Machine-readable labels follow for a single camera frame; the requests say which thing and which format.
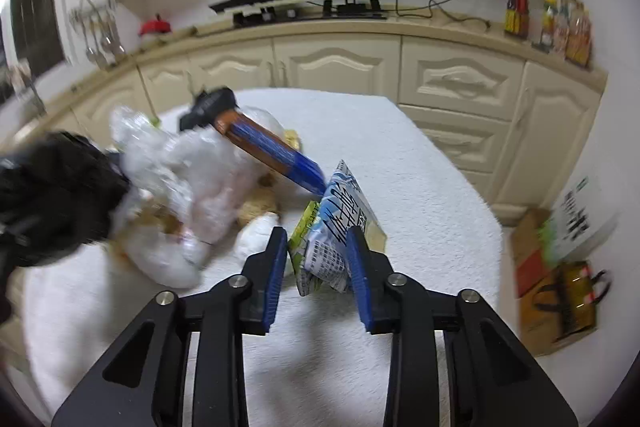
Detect lime green wrapper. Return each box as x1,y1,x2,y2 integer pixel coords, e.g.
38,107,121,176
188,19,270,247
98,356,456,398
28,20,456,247
288,202,320,277

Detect blue white snack wrapper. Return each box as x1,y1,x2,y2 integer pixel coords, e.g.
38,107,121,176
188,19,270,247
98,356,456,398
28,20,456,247
294,161,387,297

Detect clear plastic bag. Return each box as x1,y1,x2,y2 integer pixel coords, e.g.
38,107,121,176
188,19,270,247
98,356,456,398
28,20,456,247
108,106,280,289

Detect cream lower kitchen cabinets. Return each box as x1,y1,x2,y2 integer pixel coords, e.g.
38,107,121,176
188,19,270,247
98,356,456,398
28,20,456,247
1,20,608,225

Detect white fluffy table cloth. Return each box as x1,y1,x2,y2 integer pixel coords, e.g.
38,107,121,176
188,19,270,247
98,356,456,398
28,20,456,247
22,86,504,427

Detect hanging utensil rack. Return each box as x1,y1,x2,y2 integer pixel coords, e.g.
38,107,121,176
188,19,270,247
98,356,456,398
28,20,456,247
68,0,127,70

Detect black gas stove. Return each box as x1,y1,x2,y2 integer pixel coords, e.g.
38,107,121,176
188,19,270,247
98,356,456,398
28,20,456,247
209,0,387,29

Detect brown cardboard box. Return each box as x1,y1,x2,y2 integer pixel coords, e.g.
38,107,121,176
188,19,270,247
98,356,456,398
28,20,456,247
511,208,597,357

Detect cooking oil bottles in bag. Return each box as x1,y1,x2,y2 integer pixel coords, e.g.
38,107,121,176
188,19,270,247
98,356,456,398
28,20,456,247
533,261,612,340

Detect white rice bag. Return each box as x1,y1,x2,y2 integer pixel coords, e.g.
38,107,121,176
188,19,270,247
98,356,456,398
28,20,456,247
540,174,618,267

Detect yellow cap seasoning bottle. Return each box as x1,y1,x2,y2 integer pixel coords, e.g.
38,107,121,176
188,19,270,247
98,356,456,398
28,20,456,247
536,0,558,52

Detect dark sauce bottle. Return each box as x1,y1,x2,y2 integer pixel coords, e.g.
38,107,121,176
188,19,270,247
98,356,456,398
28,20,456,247
503,0,529,40

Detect orange packaged seasoning bags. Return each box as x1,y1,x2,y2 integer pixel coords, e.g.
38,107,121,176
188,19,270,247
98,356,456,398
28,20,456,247
552,0,592,69

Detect black power cable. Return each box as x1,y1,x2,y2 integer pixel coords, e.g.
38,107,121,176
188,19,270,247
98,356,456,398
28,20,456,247
372,0,493,30

